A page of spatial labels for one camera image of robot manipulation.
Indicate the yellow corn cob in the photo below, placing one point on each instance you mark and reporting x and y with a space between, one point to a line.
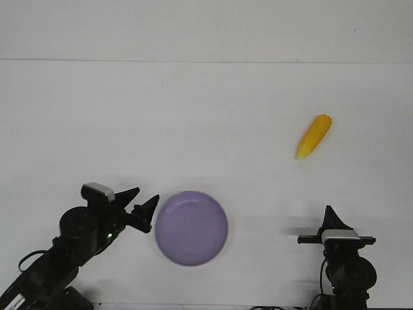
313 136

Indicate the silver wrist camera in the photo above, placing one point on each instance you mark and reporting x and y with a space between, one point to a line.
97 193
336 235

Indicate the purple round plate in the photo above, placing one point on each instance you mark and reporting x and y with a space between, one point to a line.
191 228

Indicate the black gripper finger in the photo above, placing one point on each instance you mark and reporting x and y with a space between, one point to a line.
122 199
331 220
143 214

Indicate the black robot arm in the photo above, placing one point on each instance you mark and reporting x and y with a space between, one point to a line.
85 232
346 276

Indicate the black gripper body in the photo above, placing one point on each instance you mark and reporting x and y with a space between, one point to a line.
112 220
338 249

